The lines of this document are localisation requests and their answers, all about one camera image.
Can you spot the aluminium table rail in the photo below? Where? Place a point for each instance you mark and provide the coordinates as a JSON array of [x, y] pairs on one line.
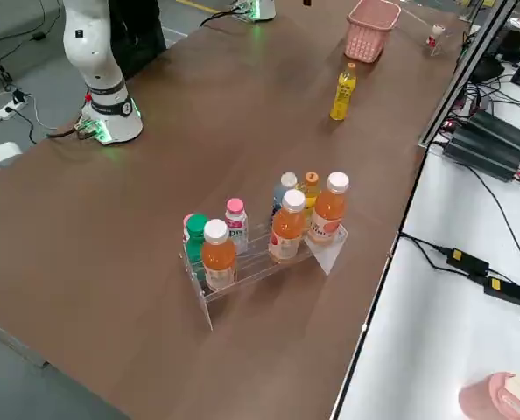
[[466, 72]]

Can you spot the yellow drink bottle orange cap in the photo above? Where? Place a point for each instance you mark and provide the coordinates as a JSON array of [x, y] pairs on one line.
[[343, 94], [311, 192]]

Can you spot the black power adapter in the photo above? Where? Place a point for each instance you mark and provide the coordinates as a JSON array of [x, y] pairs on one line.
[[468, 261], [505, 291]]

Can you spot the clear acrylic drinks tray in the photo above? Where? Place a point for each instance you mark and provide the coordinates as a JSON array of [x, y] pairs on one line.
[[328, 256]]

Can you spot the person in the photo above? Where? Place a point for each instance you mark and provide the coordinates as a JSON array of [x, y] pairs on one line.
[[142, 39]]

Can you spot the red-lit circuit board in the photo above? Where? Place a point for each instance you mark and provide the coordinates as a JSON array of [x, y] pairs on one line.
[[449, 127]]

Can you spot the white power strip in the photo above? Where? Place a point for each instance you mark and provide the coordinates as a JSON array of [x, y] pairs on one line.
[[10, 109]]

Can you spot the black power supply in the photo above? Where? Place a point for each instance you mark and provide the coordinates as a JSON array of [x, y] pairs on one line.
[[505, 131], [483, 157]]

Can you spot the pink round container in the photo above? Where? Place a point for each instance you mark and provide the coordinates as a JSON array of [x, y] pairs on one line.
[[487, 398]]

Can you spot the green bottle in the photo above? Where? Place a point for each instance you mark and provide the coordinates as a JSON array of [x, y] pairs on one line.
[[195, 240]]

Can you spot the white bottle pink cap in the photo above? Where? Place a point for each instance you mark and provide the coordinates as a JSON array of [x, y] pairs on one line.
[[236, 210], [185, 232]]

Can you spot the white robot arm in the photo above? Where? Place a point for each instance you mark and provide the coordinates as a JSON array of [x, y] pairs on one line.
[[266, 9], [93, 52]]

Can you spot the orange juice bottle white cap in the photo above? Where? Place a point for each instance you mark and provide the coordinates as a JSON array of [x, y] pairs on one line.
[[286, 232], [218, 258], [328, 210]]

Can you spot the red white yogurt bottle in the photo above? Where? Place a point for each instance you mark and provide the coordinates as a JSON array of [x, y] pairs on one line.
[[435, 37]]

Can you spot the pink plastic basket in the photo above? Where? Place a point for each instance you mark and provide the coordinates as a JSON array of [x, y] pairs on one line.
[[369, 35]]

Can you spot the blue drink bottle white cap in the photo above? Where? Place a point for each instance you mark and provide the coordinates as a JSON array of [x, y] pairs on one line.
[[286, 179]]

